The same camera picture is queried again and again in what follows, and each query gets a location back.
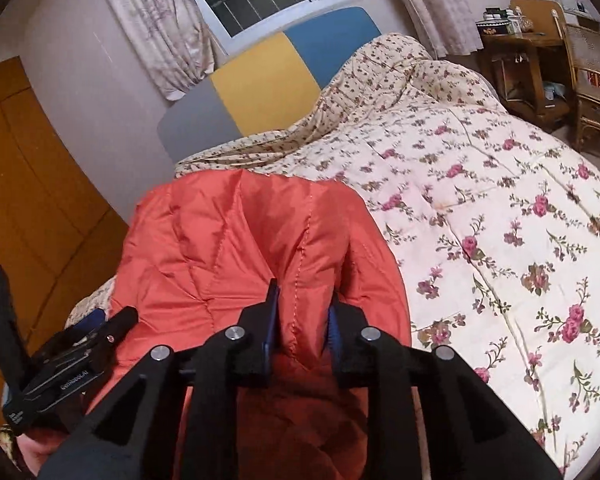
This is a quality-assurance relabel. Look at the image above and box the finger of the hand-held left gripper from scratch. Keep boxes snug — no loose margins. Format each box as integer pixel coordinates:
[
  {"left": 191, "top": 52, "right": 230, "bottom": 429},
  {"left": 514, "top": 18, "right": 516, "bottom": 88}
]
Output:
[
  {"left": 87, "top": 306, "right": 138, "bottom": 361},
  {"left": 72, "top": 309, "right": 106, "bottom": 333}
]

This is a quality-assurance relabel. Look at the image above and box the light wooden chair back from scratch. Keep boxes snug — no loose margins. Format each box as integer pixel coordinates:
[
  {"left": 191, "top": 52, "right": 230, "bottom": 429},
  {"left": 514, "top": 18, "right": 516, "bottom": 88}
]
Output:
[{"left": 516, "top": 0, "right": 567, "bottom": 36}]

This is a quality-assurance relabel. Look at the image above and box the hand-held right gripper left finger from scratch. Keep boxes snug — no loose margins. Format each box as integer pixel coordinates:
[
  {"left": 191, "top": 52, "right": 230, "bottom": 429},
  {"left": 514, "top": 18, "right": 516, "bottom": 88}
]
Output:
[{"left": 40, "top": 277, "right": 281, "bottom": 480}]

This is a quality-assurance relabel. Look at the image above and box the rattan chair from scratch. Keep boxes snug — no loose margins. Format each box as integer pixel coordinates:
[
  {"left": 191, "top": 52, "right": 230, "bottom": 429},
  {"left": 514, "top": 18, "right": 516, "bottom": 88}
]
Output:
[{"left": 562, "top": 22, "right": 600, "bottom": 153}]

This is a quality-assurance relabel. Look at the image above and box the orange quilted puffer jacket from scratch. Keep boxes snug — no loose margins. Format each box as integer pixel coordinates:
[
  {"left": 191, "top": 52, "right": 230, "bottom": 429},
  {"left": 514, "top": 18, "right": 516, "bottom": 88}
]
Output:
[{"left": 85, "top": 170, "right": 413, "bottom": 480}]

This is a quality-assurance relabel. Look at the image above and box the floral quilt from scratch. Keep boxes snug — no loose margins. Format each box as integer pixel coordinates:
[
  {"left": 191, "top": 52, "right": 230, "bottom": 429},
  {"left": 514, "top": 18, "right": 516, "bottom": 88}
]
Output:
[{"left": 62, "top": 32, "right": 600, "bottom": 480}]

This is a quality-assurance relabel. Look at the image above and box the yellow wooden wardrobe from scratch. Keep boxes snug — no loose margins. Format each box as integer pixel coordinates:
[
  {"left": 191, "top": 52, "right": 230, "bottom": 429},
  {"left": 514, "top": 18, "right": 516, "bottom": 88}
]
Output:
[{"left": 0, "top": 56, "right": 131, "bottom": 431}]

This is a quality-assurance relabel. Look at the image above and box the pale patterned curtain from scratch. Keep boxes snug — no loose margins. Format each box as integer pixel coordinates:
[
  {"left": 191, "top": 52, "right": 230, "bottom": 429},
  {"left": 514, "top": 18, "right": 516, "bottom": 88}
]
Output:
[
  {"left": 382, "top": 0, "right": 483, "bottom": 58},
  {"left": 90, "top": 0, "right": 216, "bottom": 102}
]

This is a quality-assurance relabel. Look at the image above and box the blue and white tin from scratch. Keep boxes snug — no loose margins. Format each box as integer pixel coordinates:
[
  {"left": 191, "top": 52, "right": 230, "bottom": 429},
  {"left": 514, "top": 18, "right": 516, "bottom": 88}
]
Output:
[{"left": 475, "top": 17, "right": 512, "bottom": 37}]

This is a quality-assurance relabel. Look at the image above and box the person's left hand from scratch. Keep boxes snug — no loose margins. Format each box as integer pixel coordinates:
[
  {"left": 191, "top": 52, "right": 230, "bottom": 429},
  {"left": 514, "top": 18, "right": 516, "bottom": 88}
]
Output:
[{"left": 15, "top": 432, "right": 61, "bottom": 476}]

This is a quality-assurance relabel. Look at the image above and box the dark wooden side table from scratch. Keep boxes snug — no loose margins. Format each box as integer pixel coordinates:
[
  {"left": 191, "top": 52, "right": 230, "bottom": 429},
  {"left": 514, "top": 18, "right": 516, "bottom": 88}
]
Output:
[{"left": 480, "top": 30, "right": 573, "bottom": 128}]

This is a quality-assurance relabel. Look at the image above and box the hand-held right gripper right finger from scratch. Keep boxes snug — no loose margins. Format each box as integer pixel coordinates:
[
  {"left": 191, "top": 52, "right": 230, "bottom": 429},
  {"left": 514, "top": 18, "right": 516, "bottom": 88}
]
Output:
[{"left": 325, "top": 292, "right": 563, "bottom": 480}]

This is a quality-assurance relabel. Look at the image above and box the grey yellow blue headboard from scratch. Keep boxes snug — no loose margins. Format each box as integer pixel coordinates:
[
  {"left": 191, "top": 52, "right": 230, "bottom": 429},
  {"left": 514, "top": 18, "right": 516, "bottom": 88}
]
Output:
[{"left": 156, "top": 6, "right": 383, "bottom": 165}]

